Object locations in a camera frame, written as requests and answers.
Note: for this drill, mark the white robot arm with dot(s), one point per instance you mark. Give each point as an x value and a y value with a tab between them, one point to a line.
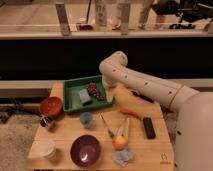
194	133

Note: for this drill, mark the red bowl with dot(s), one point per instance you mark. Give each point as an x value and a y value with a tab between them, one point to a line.
51	107

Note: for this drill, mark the purple bowl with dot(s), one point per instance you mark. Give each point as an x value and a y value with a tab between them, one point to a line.
85	151

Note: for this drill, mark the blue sponge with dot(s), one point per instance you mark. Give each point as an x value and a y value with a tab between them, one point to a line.
84	97

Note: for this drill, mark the orange carrot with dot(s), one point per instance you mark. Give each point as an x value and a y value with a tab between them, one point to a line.
130	112

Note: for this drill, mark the small blue cup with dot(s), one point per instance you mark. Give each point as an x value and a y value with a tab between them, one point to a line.
86	120

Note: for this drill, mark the green plastic tray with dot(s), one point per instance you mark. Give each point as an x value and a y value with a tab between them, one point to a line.
76	100

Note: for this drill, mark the peach fruit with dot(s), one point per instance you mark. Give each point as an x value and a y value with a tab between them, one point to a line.
119	142

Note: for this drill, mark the black remote control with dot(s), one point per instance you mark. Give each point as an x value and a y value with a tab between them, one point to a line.
149	129

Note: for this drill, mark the crumpled blue cloth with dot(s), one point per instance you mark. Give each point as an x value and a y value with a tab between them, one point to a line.
122	157

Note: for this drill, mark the screwdriver with wooden handle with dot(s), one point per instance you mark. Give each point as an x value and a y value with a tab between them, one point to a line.
111	134

